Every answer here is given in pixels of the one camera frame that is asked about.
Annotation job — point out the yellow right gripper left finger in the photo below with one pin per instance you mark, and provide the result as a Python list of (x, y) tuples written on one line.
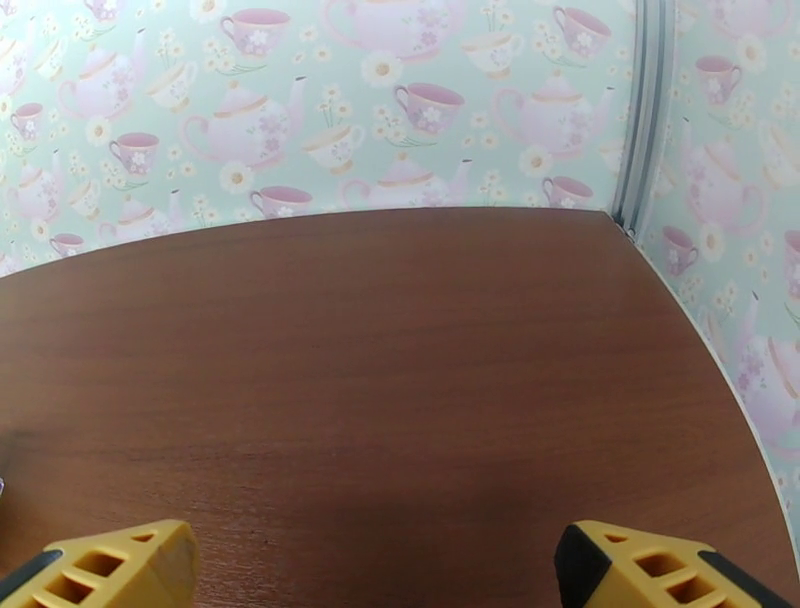
[(112, 572)]

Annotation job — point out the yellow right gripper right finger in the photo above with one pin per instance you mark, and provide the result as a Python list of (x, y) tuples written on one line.
[(656, 575)]

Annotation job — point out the aluminium frame post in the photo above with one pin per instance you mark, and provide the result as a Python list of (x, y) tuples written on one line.
[(644, 125)]

